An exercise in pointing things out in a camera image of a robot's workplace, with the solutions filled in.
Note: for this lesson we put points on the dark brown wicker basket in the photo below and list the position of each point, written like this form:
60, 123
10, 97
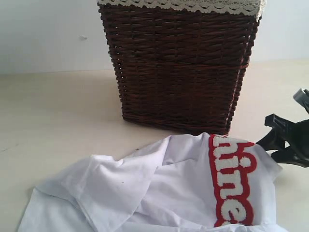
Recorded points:
178, 70

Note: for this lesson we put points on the white t-shirt red lettering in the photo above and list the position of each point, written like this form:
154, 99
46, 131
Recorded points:
182, 183

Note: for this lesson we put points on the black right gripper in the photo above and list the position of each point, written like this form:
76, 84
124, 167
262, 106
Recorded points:
297, 152

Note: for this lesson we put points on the cream lace basket liner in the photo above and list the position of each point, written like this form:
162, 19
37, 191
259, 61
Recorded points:
234, 7

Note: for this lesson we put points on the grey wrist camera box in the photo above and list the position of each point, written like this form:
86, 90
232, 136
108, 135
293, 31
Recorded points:
302, 97

